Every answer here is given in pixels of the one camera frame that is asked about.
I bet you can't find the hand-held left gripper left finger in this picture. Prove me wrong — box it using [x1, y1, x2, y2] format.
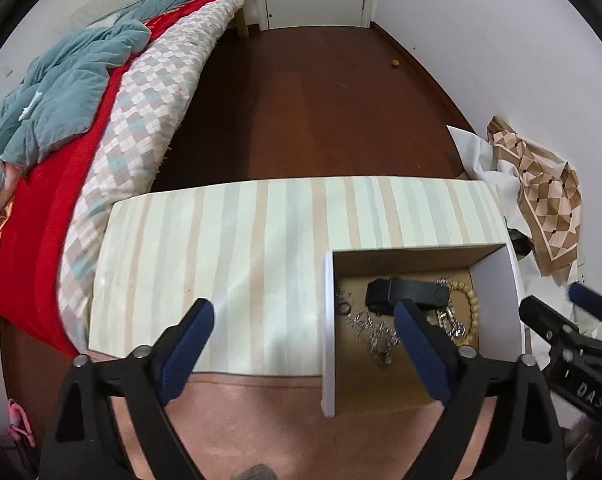
[41, 298, 216, 480]

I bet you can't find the brown geometric patterned scarf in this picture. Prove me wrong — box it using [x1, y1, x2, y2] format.
[485, 115, 582, 278]

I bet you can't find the pink plastic hanger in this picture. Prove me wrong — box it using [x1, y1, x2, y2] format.
[7, 398, 37, 449]

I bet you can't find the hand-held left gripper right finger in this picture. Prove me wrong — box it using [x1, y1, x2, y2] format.
[393, 299, 568, 480]

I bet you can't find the black smartwatch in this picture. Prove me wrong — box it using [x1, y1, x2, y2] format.
[365, 277, 450, 317]

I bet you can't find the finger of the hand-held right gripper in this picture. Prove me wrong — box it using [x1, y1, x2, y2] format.
[519, 295, 584, 348]
[568, 281, 602, 322]

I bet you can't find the wooden bead bracelet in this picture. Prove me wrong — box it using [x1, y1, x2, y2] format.
[448, 282, 482, 349]

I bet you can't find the teal quilt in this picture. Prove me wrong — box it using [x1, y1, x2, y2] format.
[0, 0, 242, 212]

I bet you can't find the red bed with blankets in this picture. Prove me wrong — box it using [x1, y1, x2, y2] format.
[0, 0, 218, 359]

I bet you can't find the white tissue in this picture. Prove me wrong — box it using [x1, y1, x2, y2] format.
[20, 90, 45, 121]

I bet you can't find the white cardboard box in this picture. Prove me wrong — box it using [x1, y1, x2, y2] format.
[321, 242, 528, 419]

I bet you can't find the pink suede table mat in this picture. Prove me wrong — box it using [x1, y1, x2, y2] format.
[107, 350, 482, 480]

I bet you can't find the silver disc necklace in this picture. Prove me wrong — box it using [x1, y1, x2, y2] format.
[336, 282, 362, 330]

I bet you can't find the checkered mattress pad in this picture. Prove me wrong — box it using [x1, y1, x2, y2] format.
[58, 0, 248, 352]

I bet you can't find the silver chain bracelet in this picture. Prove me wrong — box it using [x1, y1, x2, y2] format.
[430, 306, 468, 342]

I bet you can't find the silver charm necklace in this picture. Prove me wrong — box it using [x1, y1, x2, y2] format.
[350, 309, 402, 365]

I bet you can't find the white cloth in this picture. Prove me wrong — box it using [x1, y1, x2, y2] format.
[447, 124, 578, 307]

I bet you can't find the striped table cloth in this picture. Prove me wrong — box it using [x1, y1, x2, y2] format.
[88, 175, 512, 378]

